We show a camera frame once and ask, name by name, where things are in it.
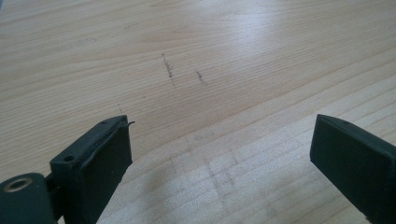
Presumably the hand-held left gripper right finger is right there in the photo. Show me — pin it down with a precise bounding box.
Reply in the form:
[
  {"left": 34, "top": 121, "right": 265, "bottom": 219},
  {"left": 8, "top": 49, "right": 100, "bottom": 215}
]
[{"left": 309, "top": 113, "right": 396, "bottom": 224}]

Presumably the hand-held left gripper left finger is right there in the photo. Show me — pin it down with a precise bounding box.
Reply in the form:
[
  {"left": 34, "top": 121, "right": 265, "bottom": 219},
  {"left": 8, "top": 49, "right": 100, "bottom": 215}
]
[{"left": 49, "top": 114, "right": 136, "bottom": 224}]

